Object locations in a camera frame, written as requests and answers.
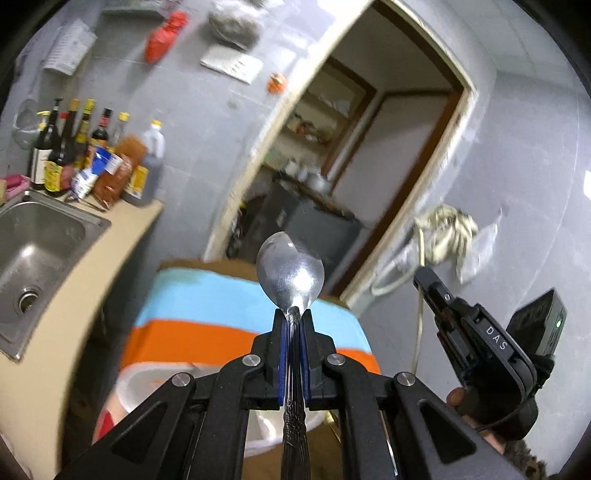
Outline grey washing machine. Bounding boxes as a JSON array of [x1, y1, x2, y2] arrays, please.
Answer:
[[236, 180, 362, 283]]

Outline hanging clear food bag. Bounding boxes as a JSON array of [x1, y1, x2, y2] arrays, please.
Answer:
[[207, 0, 267, 51]]

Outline orange wall plug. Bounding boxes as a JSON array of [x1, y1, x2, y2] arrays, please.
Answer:
[[266, 73, 287, 95]]

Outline white wall box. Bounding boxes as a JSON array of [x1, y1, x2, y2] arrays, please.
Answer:
[[43, 18, 97, 76]]

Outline metal pot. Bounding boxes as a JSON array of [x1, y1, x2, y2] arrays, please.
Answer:
[[304, 172, 332, 195]]

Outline striped blue orange brown cloth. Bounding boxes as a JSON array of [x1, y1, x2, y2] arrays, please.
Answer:
[[91, 258, 382, 480]]

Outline dark soy sauce bottle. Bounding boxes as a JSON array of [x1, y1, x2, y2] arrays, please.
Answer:
[[30, 97, 62, 190]]

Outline steel spoon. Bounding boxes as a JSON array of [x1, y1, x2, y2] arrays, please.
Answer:
[[256, 232, 325, 479]]

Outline large oil jug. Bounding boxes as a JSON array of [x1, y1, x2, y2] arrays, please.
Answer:
[[122, 119, 165, 207]]

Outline blue white packet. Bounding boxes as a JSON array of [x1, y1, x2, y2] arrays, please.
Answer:
[[69, 147, 122, 201]]

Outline red plastic bag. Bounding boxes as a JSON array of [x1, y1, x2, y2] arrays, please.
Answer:
[[144, 11, 188, 64]]

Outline person right hand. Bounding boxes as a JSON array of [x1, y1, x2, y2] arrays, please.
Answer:
[[445, 386, 509, 455]]

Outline white wall socket panel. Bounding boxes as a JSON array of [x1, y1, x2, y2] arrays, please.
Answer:
[[200, 45, 263, 85]]

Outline stainless steel sink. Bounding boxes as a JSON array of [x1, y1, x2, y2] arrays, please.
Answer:
[[0, 190, 111, 362]]

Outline mesh strainer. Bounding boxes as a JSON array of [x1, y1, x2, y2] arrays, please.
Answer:
[[11, 59, 43, 150]]

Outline orange spice bag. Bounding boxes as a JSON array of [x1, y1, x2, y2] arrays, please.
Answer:
[[92, 135, 147, 210]]

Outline white plastic utensil holder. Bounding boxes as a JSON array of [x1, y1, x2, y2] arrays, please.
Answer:
[[113, 361, 327, 458]]

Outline white hose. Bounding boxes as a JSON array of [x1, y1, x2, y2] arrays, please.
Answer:
[[368, 230, 426, 297]]

